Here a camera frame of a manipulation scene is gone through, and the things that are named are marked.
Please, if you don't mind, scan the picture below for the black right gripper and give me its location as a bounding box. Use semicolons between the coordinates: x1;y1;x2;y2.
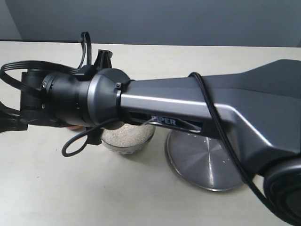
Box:
20;69;61;127

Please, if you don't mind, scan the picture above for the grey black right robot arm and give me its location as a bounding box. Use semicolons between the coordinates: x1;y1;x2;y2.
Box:
21;59;301;226

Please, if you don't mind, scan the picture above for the brown wooden cup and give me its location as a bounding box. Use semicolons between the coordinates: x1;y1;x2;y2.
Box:
67;126;82;130

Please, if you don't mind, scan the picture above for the steel bowl of rice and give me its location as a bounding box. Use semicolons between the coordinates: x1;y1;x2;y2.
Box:
101;124;155;155

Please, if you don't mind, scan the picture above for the round steel plate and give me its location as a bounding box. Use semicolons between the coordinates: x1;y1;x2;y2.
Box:
165;130;244;192

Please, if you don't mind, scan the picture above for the black flat ribbon cable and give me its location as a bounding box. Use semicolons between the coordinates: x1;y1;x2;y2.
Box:
0;32;95;97

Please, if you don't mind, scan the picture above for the black round camera cable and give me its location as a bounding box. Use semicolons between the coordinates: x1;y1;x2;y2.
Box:
62;72;280;210

